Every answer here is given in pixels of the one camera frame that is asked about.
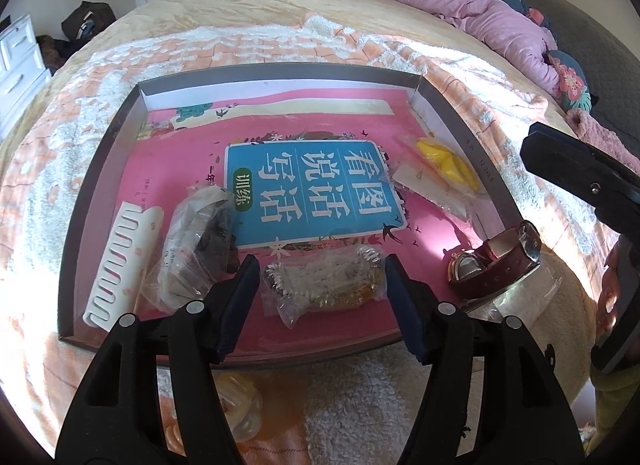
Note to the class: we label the white card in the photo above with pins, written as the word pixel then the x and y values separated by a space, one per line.
pixel 430 187

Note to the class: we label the grey headboard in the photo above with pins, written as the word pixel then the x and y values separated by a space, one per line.
pixel 595 45

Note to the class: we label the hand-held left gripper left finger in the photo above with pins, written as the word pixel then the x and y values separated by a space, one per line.
pixel 241 302

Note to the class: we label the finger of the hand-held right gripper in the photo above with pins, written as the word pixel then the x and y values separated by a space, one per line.
pixel 575 170
pixel 622 345

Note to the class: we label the yellow-green fleece garment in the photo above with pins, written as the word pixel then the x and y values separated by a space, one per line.
pixel 617 405

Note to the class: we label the black hair accessory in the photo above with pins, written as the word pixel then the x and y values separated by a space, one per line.
pixel 200 240

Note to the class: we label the white hair claw clip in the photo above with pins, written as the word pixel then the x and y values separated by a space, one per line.
pixel 122 265

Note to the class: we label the yellow bangle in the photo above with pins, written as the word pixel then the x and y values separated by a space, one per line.
pixel 434 152
pixel 457 175

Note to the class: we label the grey cardboard box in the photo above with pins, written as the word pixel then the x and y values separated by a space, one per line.
pixel 280 205

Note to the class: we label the person's right hand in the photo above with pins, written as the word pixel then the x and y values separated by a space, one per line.
pixel 611 290

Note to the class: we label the yellow bed sheet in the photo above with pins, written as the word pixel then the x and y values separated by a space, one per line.
pixel 225 5

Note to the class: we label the pink book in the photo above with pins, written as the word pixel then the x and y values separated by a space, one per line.
pixel 300 195

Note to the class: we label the brown bag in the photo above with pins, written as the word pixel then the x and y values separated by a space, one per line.
pixel 50 47

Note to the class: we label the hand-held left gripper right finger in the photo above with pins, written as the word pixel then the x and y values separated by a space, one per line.
pixel 404 307

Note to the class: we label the dark red wrist watch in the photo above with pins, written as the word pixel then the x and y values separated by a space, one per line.
pixel 492 265

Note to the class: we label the black bag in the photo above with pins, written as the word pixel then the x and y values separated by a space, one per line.
pixel 87 20

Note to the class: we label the purple quilt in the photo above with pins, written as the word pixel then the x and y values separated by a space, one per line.
pixel 480 15

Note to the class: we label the white drawer cabinet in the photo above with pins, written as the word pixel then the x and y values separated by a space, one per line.
pixel 17 60

